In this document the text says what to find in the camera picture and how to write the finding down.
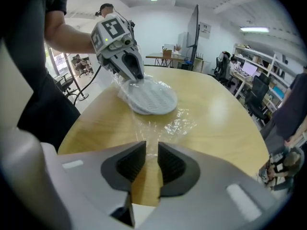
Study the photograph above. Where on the person's black clothed torso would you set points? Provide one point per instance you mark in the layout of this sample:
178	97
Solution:
36	92

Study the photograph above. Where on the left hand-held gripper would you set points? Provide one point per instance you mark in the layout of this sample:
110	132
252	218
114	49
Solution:
110	35

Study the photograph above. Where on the white office desk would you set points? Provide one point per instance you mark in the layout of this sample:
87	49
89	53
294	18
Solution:
239	78

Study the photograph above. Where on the large display on stand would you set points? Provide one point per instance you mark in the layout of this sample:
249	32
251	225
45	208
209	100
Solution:
193	25

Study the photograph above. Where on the black office chair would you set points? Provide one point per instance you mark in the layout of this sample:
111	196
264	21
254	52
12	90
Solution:
221	66
66	85
259	92

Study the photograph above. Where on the black stanchion post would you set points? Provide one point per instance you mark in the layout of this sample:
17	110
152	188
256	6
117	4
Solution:
74	80

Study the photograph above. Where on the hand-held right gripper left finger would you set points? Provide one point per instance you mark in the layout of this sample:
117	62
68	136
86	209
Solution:
124	166

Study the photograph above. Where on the person's left forearm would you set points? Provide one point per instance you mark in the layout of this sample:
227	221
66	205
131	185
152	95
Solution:
72	39

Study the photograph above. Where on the clear plastic bag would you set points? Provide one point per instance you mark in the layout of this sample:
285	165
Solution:
177	128

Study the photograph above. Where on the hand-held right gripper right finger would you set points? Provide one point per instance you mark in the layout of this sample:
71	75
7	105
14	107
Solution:
177	169

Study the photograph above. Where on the white wall poster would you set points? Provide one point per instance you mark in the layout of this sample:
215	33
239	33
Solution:
205	30

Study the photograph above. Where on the light wooden table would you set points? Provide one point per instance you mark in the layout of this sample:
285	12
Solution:
216	118

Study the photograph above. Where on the white shelf unit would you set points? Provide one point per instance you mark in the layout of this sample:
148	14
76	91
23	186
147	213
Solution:
268	63

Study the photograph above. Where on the dark wooden side table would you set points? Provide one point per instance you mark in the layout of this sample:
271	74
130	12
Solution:
168	55

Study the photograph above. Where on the computer monitor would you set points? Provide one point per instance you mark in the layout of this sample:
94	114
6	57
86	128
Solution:
249	69

